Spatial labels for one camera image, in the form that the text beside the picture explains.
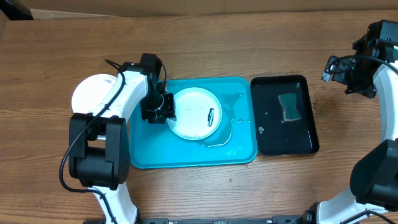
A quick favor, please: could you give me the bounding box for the teal plastic tray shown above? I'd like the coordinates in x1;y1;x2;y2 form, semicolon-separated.
129;77;257;169

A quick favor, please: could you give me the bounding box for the pink white plate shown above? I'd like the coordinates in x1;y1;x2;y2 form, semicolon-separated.
72;73;117;114

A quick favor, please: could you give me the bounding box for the light blue plate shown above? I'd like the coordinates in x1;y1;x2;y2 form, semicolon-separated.
167;87;223;141

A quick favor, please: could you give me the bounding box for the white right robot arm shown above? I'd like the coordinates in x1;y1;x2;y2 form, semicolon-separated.
293;20;397;224

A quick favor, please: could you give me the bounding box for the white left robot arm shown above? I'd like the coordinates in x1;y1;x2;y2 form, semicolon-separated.
59;53;175;223

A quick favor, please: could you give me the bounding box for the dark object in corner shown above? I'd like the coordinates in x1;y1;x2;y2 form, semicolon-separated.
0;0;34;21

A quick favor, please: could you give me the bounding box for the black plastic tray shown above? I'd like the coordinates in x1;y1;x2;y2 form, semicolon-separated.
251;75;320;156

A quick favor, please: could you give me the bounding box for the green sponge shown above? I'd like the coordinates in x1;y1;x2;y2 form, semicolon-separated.
278;93;302;122

